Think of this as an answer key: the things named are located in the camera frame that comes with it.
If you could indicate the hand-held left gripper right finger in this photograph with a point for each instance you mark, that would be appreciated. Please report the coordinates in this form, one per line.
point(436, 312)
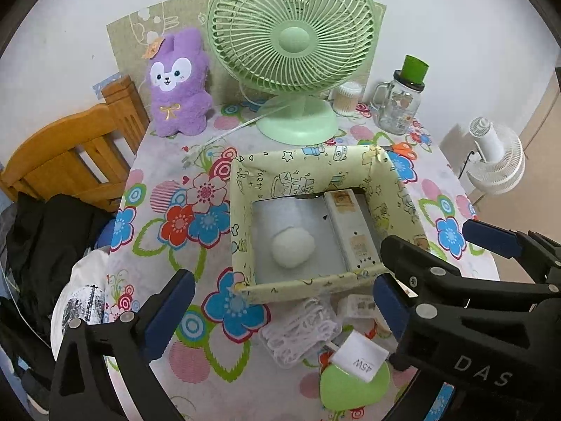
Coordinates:
point(390, 311)

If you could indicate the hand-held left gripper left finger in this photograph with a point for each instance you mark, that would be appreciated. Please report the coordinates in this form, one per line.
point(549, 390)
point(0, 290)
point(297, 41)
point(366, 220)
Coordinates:
point(168, 311)

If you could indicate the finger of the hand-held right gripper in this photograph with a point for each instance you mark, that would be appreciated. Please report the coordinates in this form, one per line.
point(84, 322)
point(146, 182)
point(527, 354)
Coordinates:
point(420, 263)
point(491, 237)

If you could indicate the white charger adapter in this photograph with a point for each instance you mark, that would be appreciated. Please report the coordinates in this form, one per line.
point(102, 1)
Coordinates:
point(361, 355)

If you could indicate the bag of white floss picks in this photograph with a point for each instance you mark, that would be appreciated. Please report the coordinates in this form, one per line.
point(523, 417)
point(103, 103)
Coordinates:
point(298, 333)

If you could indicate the yellow printed fabric box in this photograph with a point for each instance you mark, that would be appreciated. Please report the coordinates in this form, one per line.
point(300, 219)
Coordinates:
point(307, 171)

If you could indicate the white rectangular device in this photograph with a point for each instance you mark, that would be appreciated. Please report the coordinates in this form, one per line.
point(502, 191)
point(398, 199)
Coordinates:
point(350, 232)

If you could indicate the white floor fan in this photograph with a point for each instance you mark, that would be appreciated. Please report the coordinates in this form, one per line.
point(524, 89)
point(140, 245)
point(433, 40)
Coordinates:
point(495, 158)

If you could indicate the white printed cloth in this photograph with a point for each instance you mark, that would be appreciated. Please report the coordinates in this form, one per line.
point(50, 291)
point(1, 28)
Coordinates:
point(83, 294)

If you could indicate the green round case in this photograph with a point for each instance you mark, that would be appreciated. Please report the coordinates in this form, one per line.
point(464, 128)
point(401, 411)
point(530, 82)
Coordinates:
point(350, 390)

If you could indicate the white soft ball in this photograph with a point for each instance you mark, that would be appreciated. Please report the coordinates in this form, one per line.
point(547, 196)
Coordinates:
point(292, 248)

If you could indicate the floral tablecloth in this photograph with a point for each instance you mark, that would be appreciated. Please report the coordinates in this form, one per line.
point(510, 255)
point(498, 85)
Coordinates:
point(175, 193)

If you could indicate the black cloth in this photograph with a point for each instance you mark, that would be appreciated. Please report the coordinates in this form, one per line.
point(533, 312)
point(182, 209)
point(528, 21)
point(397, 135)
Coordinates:
point(48, 245)

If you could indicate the glass mug jar green lid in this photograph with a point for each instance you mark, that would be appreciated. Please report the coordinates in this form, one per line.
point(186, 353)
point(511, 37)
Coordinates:
point(401, 101)

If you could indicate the cotton swab container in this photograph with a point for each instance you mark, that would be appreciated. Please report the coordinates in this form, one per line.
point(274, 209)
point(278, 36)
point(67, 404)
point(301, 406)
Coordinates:
point(347, 98)

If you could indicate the wooden chair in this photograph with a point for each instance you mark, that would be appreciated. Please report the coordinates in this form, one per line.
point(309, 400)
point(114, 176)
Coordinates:
point(65, 149)

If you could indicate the purple plush rabbit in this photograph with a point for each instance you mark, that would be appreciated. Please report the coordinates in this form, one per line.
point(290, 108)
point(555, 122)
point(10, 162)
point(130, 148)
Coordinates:
point(179, 92)

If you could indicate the blue patterned strip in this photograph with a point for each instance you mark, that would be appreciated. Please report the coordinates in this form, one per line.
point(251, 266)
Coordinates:
point(105, 81)

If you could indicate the green desk fan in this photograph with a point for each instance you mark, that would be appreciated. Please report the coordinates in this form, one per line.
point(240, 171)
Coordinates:
point(291, 44)

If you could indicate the olive printed mat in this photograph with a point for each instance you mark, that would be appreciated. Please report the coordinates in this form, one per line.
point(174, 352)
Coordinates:
point(127, 39)

